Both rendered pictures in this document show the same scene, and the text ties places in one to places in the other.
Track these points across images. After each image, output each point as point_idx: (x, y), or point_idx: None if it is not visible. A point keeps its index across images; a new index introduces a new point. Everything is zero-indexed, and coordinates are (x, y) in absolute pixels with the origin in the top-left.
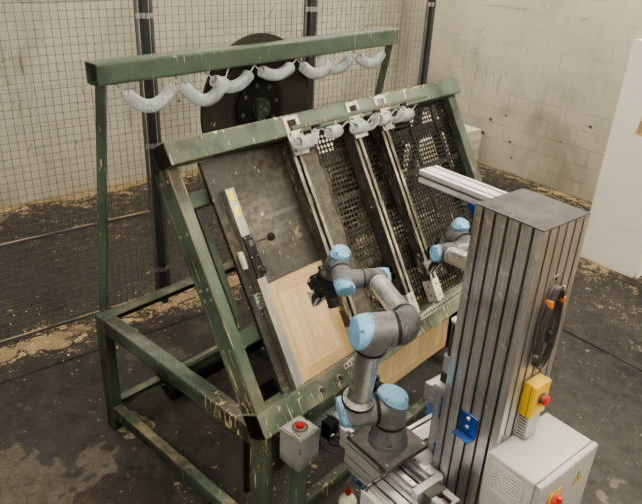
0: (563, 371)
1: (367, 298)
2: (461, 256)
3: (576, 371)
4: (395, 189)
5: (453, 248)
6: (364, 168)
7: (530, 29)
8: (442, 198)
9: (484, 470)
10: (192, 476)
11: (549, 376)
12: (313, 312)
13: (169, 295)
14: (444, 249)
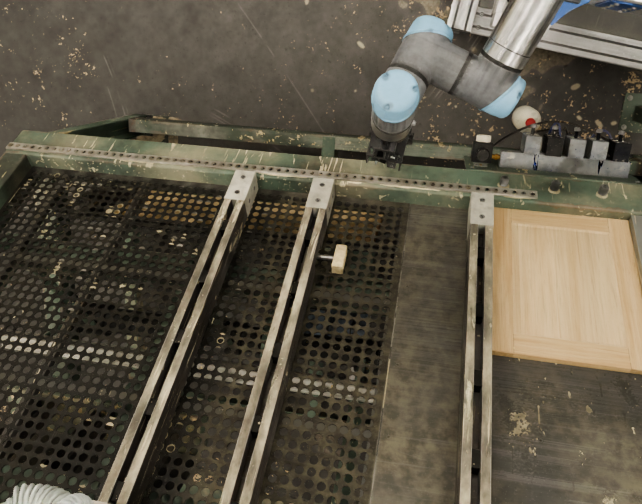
0: (48, 19)
1: (401, 253)
2: (555, 5)
3: (33, 2)
4: (183, 374)
5: (514, 50)
6: (261, 452)
7: None
8: (48, 305)
9: None
10: None
11: (76, 32)
12: (553, 287)
13: None
14: (513, 75)
